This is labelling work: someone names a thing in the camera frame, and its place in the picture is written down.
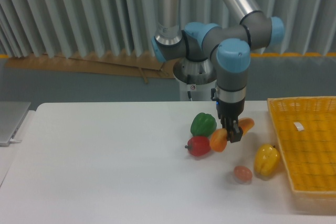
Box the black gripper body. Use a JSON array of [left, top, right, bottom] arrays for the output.
[[216, 99, 245, 121]]

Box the orange toy baguette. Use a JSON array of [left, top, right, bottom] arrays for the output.
[[209, 118, 255, 152]]

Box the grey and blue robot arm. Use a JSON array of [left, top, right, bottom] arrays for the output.
[[151, 0, 285, 143]]

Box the white label in basket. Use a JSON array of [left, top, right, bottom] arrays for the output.
[[293, 122, 305, 131]]

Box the yellow woven basket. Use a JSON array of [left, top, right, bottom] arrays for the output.
[[267, 96, 335, 215]]

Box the green toy bell pepper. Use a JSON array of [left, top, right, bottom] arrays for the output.
[[190, 112, 217, 137]]

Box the red toy bell pepper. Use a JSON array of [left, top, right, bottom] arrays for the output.
[[184, 136, 211, 157]]

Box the yellow toy bell pepper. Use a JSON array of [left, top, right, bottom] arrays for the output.
[[254, 144, 280, 177]]

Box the brown toy egg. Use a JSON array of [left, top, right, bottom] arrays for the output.
[[234, 166, 253, 182]]

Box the brown cardboard sheet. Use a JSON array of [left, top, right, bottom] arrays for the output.
[[5, 53, 176, 83]]

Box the silver laptop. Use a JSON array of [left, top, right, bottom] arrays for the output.
[[1, 101, 30, 147]]

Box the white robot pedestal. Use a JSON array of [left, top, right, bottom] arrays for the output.
[[173, 58, 216, 101]]

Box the black cable on pedestal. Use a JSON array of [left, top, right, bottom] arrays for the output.
[[186, 74, 194, 102]]

